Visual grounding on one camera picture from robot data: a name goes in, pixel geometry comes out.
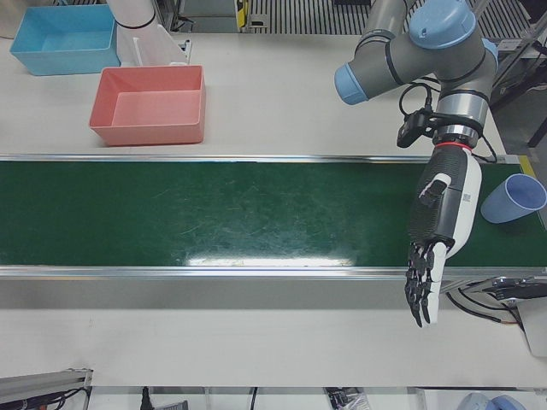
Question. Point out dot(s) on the green conveyor belt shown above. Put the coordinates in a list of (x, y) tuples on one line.
[(171, 290), (213, 213)]

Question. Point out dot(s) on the pink plastic box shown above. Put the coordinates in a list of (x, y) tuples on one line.
[(149, 111)]

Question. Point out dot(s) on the clear plastic container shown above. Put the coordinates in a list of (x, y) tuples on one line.
[(145, 42)]

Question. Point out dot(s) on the blue plastic box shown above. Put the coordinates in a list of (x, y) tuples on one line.
[(64, 42)]

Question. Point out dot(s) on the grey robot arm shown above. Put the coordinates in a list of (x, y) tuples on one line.
[(431, 60)]

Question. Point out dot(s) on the ribbed metal grating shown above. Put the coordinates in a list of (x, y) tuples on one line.
[(307, 17)]

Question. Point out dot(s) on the aluminium profile bar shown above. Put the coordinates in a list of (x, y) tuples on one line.
[(42, 384)]

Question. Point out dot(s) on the blue plastic cup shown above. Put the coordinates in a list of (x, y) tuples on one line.
[(519, 194)]

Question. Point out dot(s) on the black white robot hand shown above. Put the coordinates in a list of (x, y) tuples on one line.
[(444, 213)]

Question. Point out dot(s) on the clear bag with black parts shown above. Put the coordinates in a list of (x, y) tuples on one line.
[(346, 401)]

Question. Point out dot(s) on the yellow black striped post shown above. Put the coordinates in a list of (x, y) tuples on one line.
[(242, 13)]

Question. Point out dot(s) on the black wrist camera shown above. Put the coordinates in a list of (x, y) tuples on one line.
[(408, 130)]

